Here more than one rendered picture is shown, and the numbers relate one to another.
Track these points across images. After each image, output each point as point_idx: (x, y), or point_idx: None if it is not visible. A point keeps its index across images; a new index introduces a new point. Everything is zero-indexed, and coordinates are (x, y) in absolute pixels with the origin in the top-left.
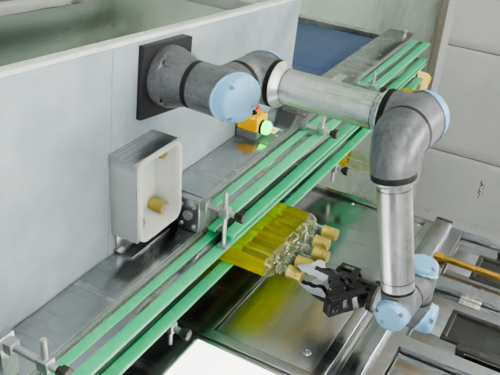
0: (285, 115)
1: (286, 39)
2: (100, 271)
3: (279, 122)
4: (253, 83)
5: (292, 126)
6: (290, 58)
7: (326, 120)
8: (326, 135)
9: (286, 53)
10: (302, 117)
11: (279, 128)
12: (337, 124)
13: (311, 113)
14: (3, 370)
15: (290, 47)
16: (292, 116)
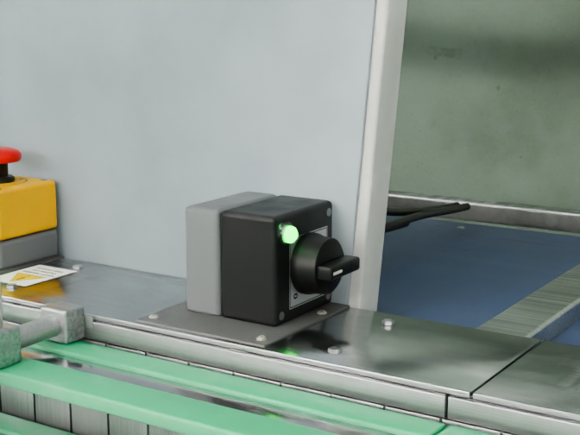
0: (151, 295)
1: (293, 3)
2: None
3: (87, 287)
4: None
5: (38, 300)
6: (343, 111)
7: (150, 385)
8: (3, 382)
9: (298, 70)
10: (124, 316)
11: (33, 286)
12: (104, 405)
13: (172, 330)
14: None
15: (334, 58)
16: (142, 303)
